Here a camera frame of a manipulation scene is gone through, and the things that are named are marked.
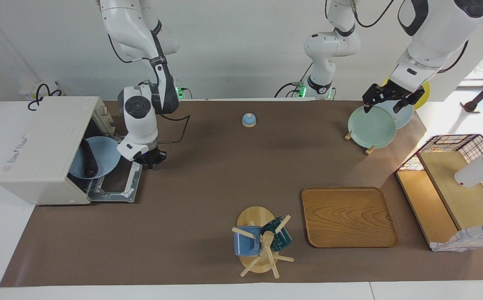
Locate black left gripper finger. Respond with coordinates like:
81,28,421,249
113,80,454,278
392,87,426,114
362,85,378,114

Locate light blue round plate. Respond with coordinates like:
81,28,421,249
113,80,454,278
68,136,121,180

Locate dark purple eggplant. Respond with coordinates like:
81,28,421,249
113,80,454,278
80,139,99,177

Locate beige toaster oven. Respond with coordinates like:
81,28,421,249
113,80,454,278
0,96,144,206

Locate yellow plate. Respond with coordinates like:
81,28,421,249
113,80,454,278
383,77,431,110

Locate whitish blue plate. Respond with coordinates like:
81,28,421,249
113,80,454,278
377,100,414,130

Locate pale green plate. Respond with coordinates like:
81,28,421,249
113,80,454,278
347,105,397,150

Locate wooden peg dish rack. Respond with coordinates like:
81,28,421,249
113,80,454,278
344,130,376,156

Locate brown table mat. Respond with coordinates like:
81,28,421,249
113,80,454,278
0,99,483,288

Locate white bottle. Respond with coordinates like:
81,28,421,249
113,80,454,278
453,142,483,188

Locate wooden mug tree stand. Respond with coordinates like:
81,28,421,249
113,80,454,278
231,206,295,279

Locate blue mug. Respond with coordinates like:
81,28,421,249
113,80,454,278
233,226,262,256

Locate rectangular wooden tray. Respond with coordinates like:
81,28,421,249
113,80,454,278
302,187,399,249

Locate white power strip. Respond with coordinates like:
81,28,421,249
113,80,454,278
19,81,59,101

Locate dark green mug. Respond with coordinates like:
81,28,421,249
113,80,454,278
260,216,293,252

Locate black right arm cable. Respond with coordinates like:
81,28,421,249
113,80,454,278
107,33,191,145

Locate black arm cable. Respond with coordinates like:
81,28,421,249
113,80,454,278
107,33,191,145
324,0,470,74

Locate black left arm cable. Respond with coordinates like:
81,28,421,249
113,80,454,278
324,0,470,74

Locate black base cables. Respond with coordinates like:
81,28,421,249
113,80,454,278
274,62,314,99

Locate wooden shelf with wire mesh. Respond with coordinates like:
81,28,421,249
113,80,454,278
395,134,483,250

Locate coiled black power cable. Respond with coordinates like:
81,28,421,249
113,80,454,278
27,83,63,112

